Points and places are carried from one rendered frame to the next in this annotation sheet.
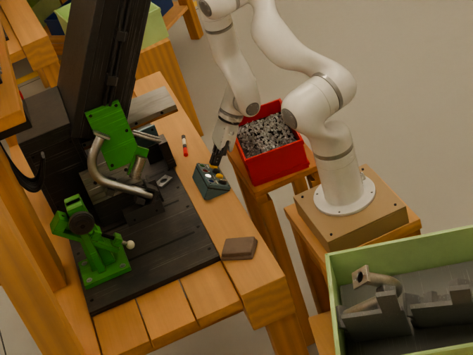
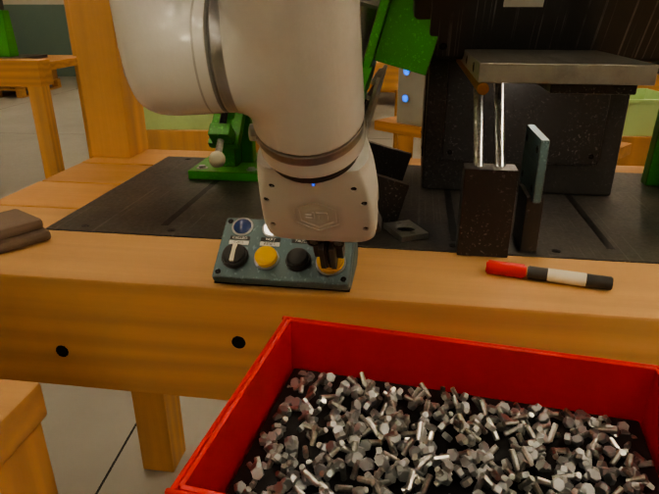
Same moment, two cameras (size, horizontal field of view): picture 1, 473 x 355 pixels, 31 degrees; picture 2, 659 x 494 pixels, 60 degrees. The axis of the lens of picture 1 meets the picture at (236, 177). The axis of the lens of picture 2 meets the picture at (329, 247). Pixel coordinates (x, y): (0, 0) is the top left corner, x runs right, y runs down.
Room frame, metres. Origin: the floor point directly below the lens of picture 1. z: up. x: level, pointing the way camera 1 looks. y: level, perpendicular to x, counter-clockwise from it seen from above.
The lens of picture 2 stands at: (2.60, -0.47, 1.18)
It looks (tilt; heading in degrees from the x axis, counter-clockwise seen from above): 23 degrees down; 106
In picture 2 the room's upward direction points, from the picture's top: straight up
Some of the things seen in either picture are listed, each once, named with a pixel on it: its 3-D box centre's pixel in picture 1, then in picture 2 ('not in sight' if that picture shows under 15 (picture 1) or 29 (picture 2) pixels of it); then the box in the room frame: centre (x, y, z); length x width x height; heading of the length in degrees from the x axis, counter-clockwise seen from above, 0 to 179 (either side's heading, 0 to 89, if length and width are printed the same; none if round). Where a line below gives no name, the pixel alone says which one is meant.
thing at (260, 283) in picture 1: (198, 176); (451, 332); (2.57, 0.13, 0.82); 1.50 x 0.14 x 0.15; 8
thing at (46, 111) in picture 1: (58, 153); (517, 78); (2.62, 0.56, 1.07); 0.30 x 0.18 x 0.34; 8
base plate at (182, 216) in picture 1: (119, 193); (446, 205); (2.54, 0.41, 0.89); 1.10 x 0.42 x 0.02; 8
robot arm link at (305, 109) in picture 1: (316, 120); not in sight; (2.05, -0.26, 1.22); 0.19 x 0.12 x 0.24; 117
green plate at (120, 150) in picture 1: (112, 131); (407, 14); (2.47, 0.33, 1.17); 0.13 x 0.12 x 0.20; 8
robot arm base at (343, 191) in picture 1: (338, 172); not in sight; (2.07, -0.29, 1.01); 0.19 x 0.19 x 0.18
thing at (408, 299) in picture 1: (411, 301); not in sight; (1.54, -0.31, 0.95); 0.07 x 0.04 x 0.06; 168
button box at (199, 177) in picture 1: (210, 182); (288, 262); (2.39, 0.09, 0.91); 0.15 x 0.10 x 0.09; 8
